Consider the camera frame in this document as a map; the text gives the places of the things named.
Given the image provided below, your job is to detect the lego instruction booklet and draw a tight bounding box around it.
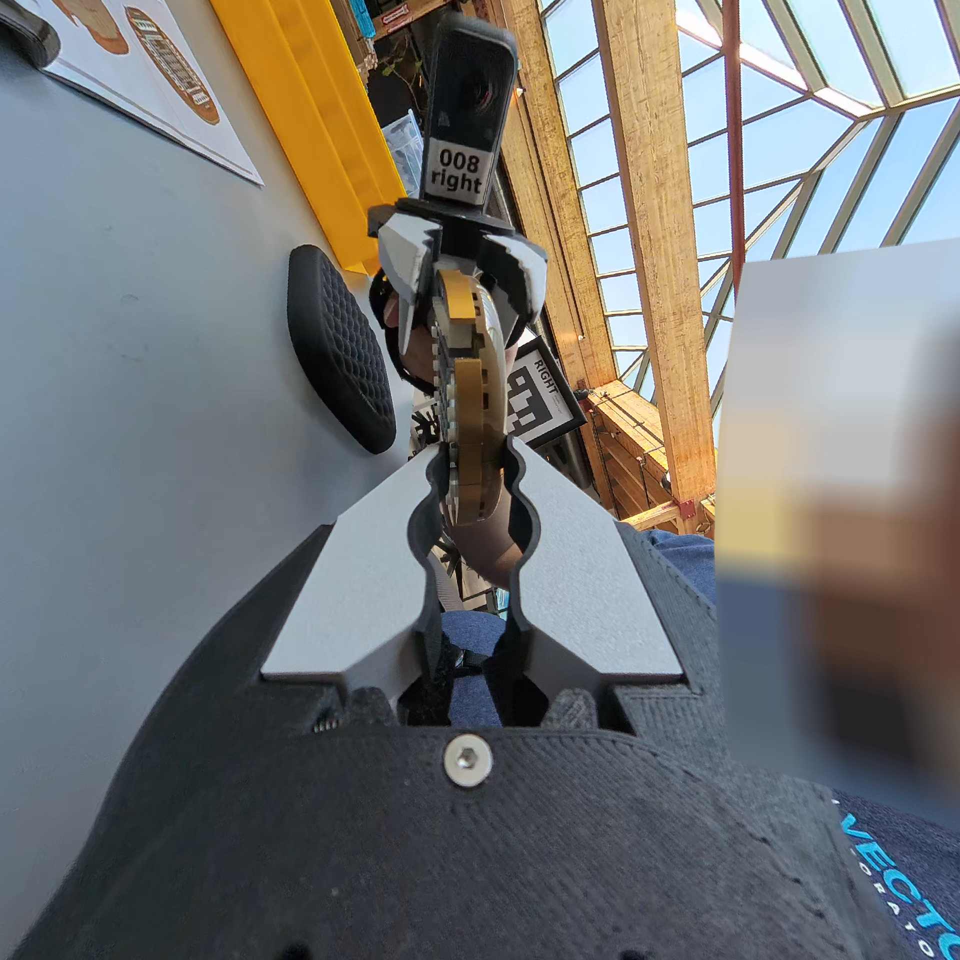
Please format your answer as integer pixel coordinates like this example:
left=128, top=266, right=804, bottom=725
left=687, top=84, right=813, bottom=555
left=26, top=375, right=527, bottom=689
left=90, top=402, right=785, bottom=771
left=0, top=0, right=265, bottom=187

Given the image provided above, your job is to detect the red steel beam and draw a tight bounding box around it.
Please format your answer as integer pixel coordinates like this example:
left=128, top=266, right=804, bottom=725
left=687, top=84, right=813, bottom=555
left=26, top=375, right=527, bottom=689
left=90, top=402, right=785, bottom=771
left=721, top=0, right=749, bottom=279

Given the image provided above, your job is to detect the clear plastic parts bin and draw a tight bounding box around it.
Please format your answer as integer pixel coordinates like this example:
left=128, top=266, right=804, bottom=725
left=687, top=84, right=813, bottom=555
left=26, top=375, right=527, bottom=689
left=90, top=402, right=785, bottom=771
left=381, top=108, right=426, bottom=198

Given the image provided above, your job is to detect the navy blue sweatshirt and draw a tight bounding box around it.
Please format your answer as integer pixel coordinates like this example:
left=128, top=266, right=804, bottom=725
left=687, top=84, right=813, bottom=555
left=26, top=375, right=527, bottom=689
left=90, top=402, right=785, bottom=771
left=441, top=528, right=960, bottom=960

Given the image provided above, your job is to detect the round gold lego pot assembly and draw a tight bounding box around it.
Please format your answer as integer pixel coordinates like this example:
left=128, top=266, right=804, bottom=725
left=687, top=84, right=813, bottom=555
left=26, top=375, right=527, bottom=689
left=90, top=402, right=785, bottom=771
left=431, top=268, right=509, bottom=526

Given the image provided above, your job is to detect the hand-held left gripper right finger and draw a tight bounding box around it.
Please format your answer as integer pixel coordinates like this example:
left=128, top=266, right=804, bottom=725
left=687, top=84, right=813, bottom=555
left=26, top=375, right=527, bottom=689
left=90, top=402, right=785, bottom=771
left=498, top=436, right=690, bottom=706

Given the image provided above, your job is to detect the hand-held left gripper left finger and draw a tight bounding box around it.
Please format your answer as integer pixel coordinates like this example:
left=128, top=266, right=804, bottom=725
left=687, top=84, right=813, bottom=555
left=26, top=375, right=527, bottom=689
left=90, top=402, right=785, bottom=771
left=259, top=441, right=451, bottom=706

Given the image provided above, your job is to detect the black textured wrist pad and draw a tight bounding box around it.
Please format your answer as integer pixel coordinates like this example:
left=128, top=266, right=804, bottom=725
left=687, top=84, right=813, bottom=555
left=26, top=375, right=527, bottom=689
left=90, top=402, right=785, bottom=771
left=287, top=243, right=399, bottom=456

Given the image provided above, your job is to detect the yellow plastic bin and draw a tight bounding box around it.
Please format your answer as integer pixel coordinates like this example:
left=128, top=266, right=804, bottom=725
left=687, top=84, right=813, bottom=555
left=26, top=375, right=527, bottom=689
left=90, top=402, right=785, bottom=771
left=210, top=0, right=410, bottom=277

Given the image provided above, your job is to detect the person's right hand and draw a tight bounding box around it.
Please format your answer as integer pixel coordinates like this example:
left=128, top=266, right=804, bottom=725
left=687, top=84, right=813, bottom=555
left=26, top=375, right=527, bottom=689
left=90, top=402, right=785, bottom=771
left=384, top=296, right=438, bottom=382

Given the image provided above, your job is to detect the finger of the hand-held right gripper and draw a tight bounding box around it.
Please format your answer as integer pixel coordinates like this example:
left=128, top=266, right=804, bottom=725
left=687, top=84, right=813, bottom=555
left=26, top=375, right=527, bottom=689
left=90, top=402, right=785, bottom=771
left=480, top=232, right=550, bottom=346
left=377, top=213, right=444, bottom=355

